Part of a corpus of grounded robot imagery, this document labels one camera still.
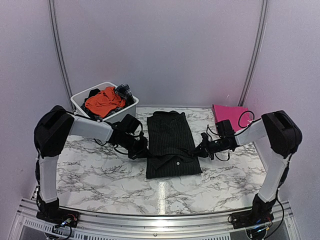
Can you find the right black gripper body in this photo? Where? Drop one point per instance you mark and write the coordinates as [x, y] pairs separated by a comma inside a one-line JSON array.
[[211, 148]]

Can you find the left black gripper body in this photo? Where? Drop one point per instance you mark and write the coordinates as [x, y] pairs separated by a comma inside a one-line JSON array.
[[135, 149]]

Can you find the magenta pink trousers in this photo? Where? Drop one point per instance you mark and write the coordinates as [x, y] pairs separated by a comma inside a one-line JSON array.
[[233, 114]]

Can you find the black striped garment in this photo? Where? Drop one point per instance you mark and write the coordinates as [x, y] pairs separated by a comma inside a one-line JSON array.
[[170, 140]]

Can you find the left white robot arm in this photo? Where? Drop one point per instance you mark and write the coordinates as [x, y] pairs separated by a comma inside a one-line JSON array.
[[50, 136]]

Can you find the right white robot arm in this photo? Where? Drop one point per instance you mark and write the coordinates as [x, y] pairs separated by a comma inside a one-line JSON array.
[[284, 138]]

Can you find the white plastic laundry bin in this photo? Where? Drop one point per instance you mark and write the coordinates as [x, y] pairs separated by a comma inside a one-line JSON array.
[[79, 98]]

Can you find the orange garment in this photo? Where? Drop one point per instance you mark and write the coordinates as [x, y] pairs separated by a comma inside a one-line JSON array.
[[104, 102]]

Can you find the plaid grey garment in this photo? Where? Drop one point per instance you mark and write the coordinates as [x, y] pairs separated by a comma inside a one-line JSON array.
[[124, 92]]

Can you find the black garment in bin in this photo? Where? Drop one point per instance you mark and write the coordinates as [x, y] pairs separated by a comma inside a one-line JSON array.
[[93, 92]]

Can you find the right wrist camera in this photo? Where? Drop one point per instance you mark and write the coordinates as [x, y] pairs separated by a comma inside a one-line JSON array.
[[224, 129]]

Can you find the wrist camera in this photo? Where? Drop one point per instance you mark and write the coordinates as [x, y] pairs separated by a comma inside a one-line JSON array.
[[129, 124], [224, 129]]

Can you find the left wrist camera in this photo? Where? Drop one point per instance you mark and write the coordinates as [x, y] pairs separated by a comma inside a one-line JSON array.
[[129, 124]]

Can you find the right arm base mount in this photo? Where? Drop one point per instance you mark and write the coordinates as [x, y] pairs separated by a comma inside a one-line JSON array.
[[249, 218]]

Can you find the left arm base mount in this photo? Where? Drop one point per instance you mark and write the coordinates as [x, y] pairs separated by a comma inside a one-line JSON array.
[[58, 216]]

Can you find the right aluminium wall post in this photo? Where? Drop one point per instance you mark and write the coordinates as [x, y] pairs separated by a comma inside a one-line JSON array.
[[256, 51]]

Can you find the aluminium wall post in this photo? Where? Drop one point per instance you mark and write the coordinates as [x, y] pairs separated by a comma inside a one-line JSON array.
[[256, 51], [59, 51]]

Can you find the aluminium front rail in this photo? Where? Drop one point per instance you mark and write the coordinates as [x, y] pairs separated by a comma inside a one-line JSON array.
[[108, 226]]

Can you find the left aluminium wall post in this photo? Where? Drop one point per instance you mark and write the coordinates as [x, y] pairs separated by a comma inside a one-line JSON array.
[[59, 51]]

